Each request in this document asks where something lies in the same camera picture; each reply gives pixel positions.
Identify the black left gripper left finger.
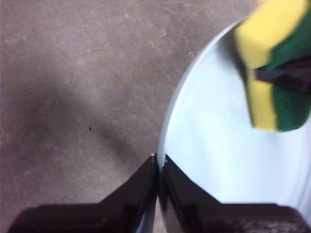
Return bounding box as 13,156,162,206
7,156,158,233

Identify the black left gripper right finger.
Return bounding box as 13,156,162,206
161,154,311,233

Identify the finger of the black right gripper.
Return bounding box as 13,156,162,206
254,60,311,92

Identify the yellow sponge with green pad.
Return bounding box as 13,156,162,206
234,0,311,133

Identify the blue round plate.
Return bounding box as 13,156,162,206
140,18,311,233

